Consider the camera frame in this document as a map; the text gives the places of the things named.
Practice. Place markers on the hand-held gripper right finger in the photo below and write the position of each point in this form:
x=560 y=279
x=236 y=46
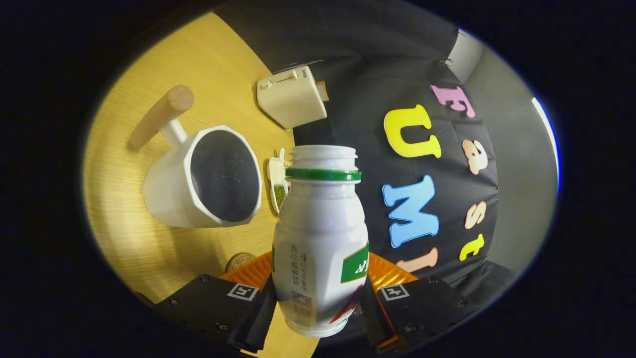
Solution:
x=427 y=308

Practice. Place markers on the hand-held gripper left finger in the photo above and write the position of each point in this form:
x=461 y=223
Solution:
x=208 y=308

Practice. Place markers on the round cork coaster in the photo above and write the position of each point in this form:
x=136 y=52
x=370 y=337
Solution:
x=239 y=260

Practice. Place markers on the white juice bottle green label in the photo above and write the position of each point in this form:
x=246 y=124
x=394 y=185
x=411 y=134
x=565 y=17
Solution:
x=323 y=233

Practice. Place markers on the wooden table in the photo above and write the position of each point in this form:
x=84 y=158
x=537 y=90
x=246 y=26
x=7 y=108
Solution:
x=149 y=248

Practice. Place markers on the white divided condiment dish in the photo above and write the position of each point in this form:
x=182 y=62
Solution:
x=277 y=186

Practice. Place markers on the cream toaster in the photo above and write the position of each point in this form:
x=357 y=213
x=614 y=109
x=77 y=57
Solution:
x=290 y=99

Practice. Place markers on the toast slice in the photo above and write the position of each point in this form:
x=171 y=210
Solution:
x=323 y=91

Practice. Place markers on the black backdrop cloth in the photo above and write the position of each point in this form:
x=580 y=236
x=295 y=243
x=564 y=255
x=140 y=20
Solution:
x=357 y=74

